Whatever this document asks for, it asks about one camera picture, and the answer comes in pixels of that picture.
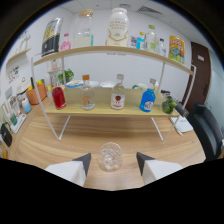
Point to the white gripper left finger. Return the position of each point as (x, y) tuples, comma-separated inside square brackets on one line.
[(71, 170)]

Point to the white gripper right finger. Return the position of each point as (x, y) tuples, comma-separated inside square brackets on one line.
[(155, 168)]

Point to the blue liquid bottle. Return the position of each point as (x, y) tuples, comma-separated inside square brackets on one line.
[(147, 100)]

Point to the white milk bottle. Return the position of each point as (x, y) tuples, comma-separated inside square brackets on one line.
[(117, 30)]

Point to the green cup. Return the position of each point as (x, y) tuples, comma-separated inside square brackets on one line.
[(13, 119)]

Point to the light blue cup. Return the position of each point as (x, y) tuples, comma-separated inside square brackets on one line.
[(26, 106)]

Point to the clear glass with ice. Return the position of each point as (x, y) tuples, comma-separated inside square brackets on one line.
[(110, 157)]

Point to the white fabric pouch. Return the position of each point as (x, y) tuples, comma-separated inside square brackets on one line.
[(182, 125)]

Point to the jar of limes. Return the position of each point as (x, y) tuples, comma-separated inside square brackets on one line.
[(168, 106)]

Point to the black chair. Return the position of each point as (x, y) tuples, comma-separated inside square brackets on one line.
[(208, 130)]

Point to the white kitchen scale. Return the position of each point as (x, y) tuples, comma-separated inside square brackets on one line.
[(19, 122)]

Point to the red liquid glass bottle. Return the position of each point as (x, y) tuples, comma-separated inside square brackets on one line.
[(59, 98)]

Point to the black kettle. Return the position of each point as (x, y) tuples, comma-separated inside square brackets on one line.
[(6, 136)]

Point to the two-tier wooden shelf rack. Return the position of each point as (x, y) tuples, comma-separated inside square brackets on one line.
[(106, 100)]

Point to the clear bottle with red label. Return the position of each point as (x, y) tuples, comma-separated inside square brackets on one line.
[(118, 98)]

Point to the blue rimmed plate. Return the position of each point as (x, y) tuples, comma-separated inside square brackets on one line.
[(74, 84)]

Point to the white bowl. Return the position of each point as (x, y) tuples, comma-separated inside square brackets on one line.
[(107, 84)]

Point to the green potted plant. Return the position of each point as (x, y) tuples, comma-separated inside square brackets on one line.
[(67, 75)]

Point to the brown door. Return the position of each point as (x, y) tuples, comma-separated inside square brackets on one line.
[(199, 76)]

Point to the small clear bottle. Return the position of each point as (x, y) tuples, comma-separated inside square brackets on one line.
[(162, 48)]

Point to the yellow snack bag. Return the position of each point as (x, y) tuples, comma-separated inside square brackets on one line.
[(176, 50)]

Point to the pink liquid bottle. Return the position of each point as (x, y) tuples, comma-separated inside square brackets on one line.
[(65, 45)]

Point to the green-capped clear bottle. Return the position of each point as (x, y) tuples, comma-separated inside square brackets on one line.
[(151, 40)]

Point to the black and yellow can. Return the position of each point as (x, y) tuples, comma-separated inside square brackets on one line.
[(51, 40)]

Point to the wooden wall shelf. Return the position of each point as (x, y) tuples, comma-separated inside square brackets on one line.
[(18, 55)]

